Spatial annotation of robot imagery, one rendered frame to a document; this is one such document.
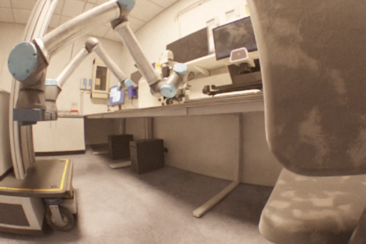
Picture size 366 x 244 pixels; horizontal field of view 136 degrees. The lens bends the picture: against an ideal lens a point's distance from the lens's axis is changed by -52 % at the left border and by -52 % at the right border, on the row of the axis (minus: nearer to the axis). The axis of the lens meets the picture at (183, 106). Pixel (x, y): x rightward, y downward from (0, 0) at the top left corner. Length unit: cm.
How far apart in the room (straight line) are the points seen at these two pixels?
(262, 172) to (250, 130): 43
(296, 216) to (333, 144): 18
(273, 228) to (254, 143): 123
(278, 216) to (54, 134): 301
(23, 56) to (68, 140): 246
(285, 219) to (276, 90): 24
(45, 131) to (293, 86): 304
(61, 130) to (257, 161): 295
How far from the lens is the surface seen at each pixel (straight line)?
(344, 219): 36
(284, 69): 22
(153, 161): 202
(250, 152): 153
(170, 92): 86
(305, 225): 34
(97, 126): 374
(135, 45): 98
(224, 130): 161
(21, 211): 100
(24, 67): 71
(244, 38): 107
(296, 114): 21
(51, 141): 304
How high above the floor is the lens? 68
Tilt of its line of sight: 4 degrees up
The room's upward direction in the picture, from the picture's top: 1 degrees counter-clockwise
